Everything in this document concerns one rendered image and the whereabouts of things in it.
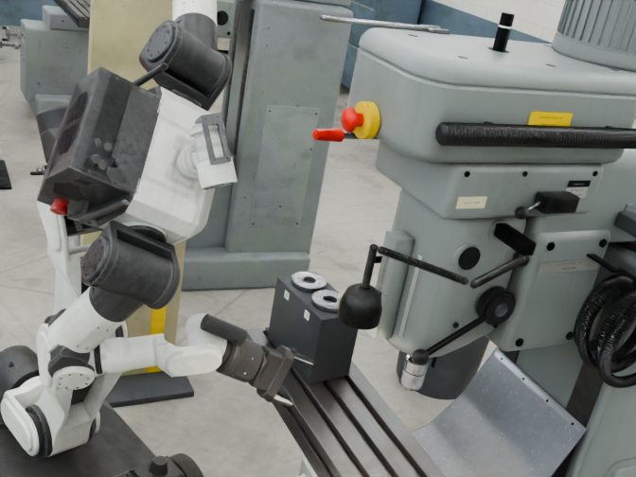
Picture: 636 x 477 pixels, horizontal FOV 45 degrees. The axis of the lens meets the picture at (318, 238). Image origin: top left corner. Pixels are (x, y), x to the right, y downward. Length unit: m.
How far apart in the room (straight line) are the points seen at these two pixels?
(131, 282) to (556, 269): 0.77
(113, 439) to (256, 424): 1.12
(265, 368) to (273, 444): 1.62
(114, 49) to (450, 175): 1.85
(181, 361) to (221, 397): 1.91
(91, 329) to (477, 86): 0.80
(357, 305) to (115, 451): 1.21
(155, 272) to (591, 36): 0.86
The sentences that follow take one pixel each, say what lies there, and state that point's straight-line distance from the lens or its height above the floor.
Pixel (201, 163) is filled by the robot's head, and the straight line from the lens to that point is 1.35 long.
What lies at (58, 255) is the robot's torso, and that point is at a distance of 1.78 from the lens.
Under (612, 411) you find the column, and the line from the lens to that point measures 1.76.
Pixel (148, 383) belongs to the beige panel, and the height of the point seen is 0.03.
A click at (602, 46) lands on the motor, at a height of 1.92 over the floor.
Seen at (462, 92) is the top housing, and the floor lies 1.85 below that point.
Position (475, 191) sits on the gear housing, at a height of 1.68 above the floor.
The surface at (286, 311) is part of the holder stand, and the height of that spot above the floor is 1.11.
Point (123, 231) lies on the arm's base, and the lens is 1.38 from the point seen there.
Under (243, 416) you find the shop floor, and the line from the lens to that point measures 3.38.
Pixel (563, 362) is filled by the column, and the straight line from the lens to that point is 1.79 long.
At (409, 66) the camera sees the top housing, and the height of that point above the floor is 1.87.
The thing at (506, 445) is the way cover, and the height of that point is 1.01.
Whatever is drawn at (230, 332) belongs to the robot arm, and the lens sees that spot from 1.59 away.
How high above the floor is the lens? 2.08
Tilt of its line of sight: 24 degrees down
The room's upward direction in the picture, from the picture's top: 10 degrees clockwise
